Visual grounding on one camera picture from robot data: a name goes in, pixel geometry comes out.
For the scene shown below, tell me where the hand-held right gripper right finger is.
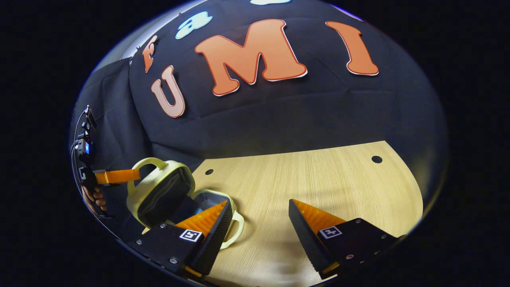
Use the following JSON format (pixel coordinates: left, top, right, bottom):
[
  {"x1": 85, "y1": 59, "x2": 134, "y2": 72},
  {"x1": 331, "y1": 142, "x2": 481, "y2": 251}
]
[{"x1": 288, "y1": 199, "x2": 399, "y2": 273}]

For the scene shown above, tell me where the cream yellow suitcase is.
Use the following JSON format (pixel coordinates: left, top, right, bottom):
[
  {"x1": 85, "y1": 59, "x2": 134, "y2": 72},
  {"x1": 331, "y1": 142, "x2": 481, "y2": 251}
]
[{"x1": 127, "y1": 157, "x2": 245, "y2": 250}]

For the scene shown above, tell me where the black backdrop cloth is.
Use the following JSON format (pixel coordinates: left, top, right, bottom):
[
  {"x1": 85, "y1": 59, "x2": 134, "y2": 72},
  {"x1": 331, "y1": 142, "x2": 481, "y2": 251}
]
[{"x1": 70, "y1": 0, "x2": 449, "y2": 240}]

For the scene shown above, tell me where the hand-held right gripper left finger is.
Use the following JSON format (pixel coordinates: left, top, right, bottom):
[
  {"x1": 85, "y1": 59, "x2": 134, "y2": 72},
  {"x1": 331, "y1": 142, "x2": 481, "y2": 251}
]
[{"x1": 127, "y1": 200, "x2": 234, "y2": 276}]

